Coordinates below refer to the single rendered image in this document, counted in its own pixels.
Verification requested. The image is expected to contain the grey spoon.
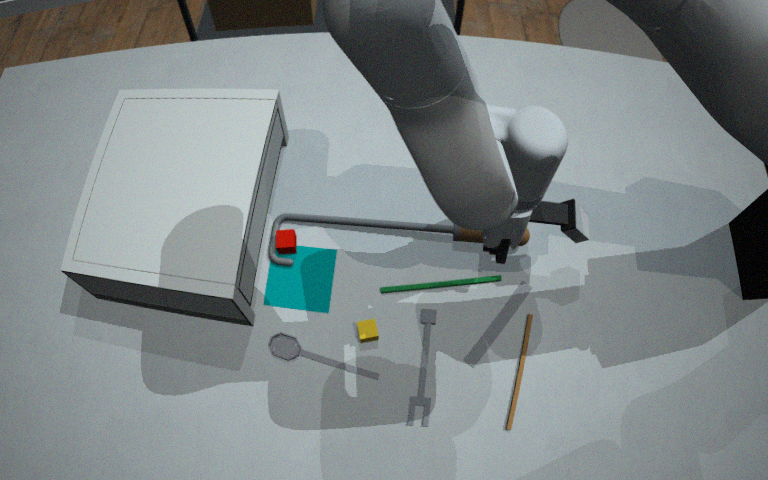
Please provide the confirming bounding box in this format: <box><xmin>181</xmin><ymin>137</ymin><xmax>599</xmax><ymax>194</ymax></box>
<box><xmin>268</xmin><ymin>332</ymin><xmax>379</xmax><ymax>380</ymax></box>

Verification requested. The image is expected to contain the grey combination wrench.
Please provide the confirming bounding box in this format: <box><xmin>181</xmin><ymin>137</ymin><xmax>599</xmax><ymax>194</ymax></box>
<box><xmin>408</xmin><ymin>309</ymin><xmax>437</xmax><ymax>427</ymax></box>

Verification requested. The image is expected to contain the teal square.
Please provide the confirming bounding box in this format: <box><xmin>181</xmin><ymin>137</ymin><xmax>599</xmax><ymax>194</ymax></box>
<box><xmin>263</xmin><ymin>246</ymin><xmax>337</xmax><ymax>313</ymax></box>

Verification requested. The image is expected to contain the red block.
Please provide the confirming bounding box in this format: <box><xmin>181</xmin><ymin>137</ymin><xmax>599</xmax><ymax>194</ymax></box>
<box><xmin>276</xmin><ymin>229</ymin><xmax>297</xmax><ymax>254</ymax></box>

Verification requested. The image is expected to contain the yellow block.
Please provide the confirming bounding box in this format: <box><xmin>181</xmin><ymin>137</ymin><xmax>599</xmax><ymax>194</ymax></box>
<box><xmin>357</xmin><ymin>319</ymin><xmax>379</xmax><ymax>343</ymax></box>

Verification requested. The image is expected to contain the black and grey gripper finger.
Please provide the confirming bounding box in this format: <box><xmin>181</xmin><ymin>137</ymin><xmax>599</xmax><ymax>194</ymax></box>
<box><xmin>483</xmin><ymin>239</ymin><xmax>511</xmax><ymax>264</ymax></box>

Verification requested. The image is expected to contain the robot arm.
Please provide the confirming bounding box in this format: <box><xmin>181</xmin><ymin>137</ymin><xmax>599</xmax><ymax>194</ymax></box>
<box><xmin>323</xmin><ymin>0</ymin><xmax>768</xmax><ymax>243</ymax></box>

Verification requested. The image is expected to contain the wooden tool handle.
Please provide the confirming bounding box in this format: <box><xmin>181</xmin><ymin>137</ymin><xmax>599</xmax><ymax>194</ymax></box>
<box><xmin>268</xmin><ymin>213</ymin><xmax>483</xmax><ymax>266</ymax></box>

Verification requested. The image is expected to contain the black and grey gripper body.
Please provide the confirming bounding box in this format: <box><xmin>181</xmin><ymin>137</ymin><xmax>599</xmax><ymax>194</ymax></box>
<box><xmin>482</xmin><ymin>203</ymin><xmax>540</xmax><ymax>250</ymax></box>

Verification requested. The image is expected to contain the long green bar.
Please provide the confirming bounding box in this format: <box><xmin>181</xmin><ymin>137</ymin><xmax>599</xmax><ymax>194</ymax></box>
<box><xmin>380</xmin><ymin>275</ymin><xmax>502</xmax><ymax>294</ymax></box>

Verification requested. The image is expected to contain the tan thin rod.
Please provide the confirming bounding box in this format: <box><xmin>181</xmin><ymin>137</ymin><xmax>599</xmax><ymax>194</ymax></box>
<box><xmin>506</xmin><ymin>314</ymin><xmax>533</xmax><ymax>430</ymax></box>

